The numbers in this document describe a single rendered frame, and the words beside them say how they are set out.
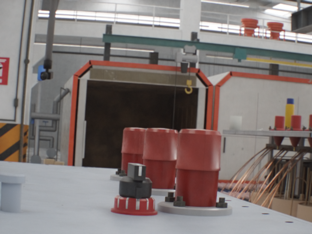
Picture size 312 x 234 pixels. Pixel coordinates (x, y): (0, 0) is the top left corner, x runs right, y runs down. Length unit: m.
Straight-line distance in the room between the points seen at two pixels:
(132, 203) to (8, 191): 0.20
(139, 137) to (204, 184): 0.66
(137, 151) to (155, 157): 0.33
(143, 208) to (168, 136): 0.40
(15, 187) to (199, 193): 0.31
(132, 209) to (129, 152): 0.72
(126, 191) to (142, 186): 0.02
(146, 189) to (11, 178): 0.22
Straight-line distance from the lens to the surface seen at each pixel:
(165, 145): 1.42
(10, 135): 11.66
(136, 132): 1.75
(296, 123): 3.80
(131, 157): 1.75
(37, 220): 0.90
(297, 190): 4.11
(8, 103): 11.67
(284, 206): 4.00
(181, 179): 1.11
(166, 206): 1.10
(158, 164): 1.42
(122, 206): 1.05
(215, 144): 1.11
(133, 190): 1.05
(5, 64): 11.71
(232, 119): 4.68
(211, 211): 1.08
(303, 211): 3.66
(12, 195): 0.96
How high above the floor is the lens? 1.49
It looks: 1 degrees up
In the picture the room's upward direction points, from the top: 4 degrees clockwise
